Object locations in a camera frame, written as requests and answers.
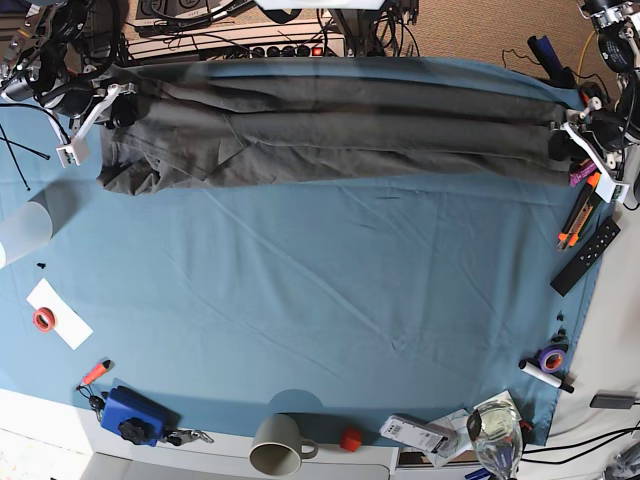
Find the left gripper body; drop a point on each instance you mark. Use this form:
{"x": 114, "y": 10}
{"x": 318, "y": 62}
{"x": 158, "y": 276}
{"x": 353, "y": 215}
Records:
{"x": 610, "y": 132}

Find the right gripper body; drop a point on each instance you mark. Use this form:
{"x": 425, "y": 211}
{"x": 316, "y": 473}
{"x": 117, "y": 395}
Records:
{"x": 85, "y": 103}

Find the grey T-shirt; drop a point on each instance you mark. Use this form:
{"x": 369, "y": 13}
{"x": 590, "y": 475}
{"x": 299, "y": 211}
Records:
{"x": 202, "y": 129}

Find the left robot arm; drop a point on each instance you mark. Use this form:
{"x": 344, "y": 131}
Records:
{"x": 616, "y": 30}

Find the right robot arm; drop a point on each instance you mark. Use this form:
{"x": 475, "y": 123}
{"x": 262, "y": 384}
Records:
{"x": 61, "y": 62}

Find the orange black tool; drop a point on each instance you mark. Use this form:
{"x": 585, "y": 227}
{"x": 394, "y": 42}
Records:
{"x": 589, "y": 90}

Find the black computer mouse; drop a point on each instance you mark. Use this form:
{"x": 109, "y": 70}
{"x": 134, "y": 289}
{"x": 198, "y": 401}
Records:
{"x": 636, "y": 188}

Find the orange black utility knife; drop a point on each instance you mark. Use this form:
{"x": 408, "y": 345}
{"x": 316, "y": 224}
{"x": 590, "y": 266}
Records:
{"x": 579, "y": 214}

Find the black remote control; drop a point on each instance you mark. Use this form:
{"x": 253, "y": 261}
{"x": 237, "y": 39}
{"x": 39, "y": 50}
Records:
{"x": 586, "y": 257}

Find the frosted plastic cup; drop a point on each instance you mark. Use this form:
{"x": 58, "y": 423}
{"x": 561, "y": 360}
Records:
{"x": 26, "y": 230}

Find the purple tape roll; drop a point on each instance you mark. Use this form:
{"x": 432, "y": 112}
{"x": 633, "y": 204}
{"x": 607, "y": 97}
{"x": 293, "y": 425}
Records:
{"x": 552, "y": 358}

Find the black power strip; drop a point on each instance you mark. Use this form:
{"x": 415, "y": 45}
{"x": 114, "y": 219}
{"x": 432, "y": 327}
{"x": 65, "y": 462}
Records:
{"x": 315, "y": 50}

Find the red tape roll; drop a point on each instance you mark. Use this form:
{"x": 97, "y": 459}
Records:
{"x": 44, "y": 319}

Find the white paper sheet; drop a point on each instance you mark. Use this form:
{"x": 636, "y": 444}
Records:
{"x": 72, "y": 329}

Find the white black marker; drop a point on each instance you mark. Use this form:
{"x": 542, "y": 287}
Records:
{"x": 530, "y": 369}

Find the orange marker pen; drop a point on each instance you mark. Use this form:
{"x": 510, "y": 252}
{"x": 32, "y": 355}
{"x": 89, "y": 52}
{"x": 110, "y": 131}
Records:
{"x": 96, "y": 372}

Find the blue table cloth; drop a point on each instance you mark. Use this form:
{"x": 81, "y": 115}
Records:
{"x": 340, "y": 302}

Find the clear wine glass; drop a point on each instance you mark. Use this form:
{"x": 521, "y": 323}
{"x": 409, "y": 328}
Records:
{"x": 496, "y": 437}

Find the blue clamp block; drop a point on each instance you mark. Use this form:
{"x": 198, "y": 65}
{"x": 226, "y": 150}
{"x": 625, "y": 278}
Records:
{"x": 133, "y": 417}

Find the white barcode box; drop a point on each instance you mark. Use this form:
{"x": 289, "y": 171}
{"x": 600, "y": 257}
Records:
{"x": 425, "y": 437}

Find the metal carabiner keys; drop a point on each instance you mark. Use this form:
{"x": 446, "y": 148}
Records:
{"x": 180, "y": 437}

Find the red cube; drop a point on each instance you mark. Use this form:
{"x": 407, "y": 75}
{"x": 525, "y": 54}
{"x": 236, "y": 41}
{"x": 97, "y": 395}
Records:
{"x": 351, "y": 439}

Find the grey ceramic mug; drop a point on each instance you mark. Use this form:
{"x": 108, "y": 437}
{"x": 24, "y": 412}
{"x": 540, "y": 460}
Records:
{"x": 278, "y": 447}

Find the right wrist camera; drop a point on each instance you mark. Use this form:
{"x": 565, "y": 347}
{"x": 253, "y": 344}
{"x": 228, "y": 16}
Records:
{"x": 74, "y": 153}

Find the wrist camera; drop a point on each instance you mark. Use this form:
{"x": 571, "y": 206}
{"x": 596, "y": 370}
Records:
{"x": 611, "y": 190}
{"x": 74, "y": 153}

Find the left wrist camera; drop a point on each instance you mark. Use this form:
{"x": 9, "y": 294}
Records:
{"x": 611, "y": 190}

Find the black cable tie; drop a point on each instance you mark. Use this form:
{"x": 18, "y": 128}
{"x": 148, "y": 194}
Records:
{"x": 13, "y": 148}

